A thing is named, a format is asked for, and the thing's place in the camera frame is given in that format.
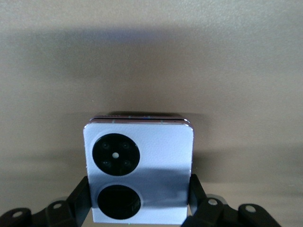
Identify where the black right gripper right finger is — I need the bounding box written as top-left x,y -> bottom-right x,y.
181,174 -> 283,227

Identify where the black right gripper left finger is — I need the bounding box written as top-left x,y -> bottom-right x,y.
0,175 -> 94,227

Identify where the lilac flip phone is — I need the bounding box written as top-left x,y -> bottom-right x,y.
82,111 -> 195,225

